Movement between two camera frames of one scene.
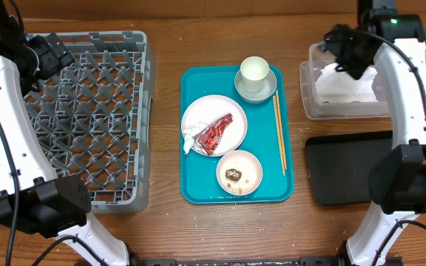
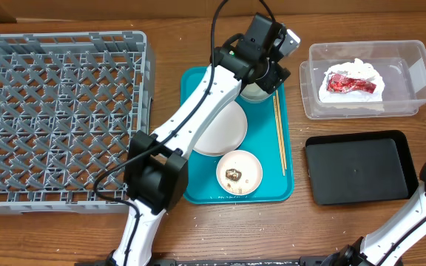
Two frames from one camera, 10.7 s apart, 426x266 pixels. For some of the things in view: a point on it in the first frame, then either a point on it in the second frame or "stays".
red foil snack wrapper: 206,140 → 339,83
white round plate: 209,107 stays
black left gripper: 53,63 → 274,77
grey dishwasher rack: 93,120 stays
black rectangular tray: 340,166 stays
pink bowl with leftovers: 248,165 stays
